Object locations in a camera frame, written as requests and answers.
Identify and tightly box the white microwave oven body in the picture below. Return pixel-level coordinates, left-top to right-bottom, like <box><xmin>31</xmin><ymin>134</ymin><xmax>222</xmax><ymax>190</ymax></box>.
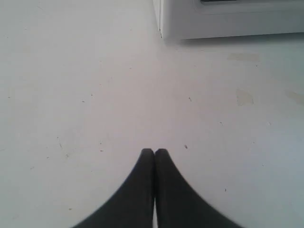
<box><xmin>153</xmin><ymin>0</ymin><xmax>304</xmax><ymax>40</ymax></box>

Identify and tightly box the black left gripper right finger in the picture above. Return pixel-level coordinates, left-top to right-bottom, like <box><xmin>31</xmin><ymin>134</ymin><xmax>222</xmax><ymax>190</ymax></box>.
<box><xmin>154</xmin><ymin>149</ymin><xmax>240</xmax><ymax>228</ymax></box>

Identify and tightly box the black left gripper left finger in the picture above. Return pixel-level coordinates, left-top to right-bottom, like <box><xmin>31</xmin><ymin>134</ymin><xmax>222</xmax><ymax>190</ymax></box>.
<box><xmin>75</xmin><ymin>149</ymin><xmax>154</xmax><ymax>228</ymax></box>

